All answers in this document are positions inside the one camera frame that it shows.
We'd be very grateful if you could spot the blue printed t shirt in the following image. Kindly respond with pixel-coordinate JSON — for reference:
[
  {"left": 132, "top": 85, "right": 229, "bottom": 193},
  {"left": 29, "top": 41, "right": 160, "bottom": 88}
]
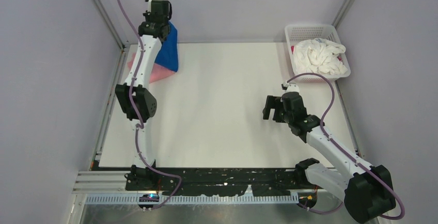
[{"left": 155, "top": 22, "right": 179, "bottom": 72}]

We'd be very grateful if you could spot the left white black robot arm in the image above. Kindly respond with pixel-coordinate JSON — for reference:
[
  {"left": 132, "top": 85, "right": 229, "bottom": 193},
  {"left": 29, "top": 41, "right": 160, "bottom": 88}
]
[{"left": 115, "top": 0, "right": 172, "bottom": 190}]

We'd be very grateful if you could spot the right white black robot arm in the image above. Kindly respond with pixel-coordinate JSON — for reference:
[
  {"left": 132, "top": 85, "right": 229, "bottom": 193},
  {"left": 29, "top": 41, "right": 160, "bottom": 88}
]
[{"left": 262, "top": 92, "right": 396, "bottom": 223}]

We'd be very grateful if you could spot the pink folded t shirt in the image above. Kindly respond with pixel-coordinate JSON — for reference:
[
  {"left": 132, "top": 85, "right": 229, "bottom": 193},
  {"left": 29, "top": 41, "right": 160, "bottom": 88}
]
[{"left": 127, "top": 53, "right": 175, "bottom": 83}]

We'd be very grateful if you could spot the white crumpled t shirt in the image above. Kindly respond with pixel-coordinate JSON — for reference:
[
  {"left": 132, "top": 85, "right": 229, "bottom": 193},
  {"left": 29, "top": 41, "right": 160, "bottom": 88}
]
[{"left": 292, "top": 38, "right": 348, "bottom": 75}]

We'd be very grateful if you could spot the white plastic laundry basket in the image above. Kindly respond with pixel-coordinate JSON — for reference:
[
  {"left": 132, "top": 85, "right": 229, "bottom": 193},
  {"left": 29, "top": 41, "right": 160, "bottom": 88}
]
[{"left": 285, "top": 24, "right": 351, "bottom": 81}]

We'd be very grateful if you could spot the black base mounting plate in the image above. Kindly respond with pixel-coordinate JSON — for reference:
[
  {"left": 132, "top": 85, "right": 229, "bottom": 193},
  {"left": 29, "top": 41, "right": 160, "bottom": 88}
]
[{"left": 124, "top": 166, "right": 316, "bottom": 197}]

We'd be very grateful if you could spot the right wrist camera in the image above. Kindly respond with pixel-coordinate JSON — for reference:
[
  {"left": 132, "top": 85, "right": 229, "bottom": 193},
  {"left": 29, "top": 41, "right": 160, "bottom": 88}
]
[{"left": 281, "top": 82, "right": 300, "bottom": 94}]

